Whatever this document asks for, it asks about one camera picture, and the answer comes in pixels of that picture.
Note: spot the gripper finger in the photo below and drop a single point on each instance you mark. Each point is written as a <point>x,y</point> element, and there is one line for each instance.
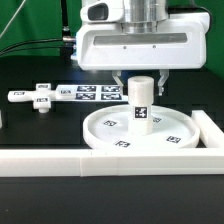
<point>164,75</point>
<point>117,78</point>

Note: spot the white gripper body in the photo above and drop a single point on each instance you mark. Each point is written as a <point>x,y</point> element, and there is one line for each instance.
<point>140,35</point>

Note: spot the white round table top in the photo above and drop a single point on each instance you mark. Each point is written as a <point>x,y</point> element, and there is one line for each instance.
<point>123,127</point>

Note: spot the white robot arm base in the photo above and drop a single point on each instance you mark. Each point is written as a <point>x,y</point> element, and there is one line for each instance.
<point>74,54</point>

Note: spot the white marker sheet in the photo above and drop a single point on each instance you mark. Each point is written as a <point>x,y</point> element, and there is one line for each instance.
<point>90,93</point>

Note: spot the white cross-shaped table base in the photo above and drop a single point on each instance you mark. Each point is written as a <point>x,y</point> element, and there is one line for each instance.
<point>43,96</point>

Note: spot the white right fence rail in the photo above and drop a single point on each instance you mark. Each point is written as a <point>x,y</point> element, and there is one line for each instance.
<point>210,134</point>

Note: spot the white fence rail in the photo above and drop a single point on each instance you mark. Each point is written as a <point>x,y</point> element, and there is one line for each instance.
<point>83,163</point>
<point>210,134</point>

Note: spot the white front fence rail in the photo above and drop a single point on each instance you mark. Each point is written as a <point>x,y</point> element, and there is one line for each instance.
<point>83,163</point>

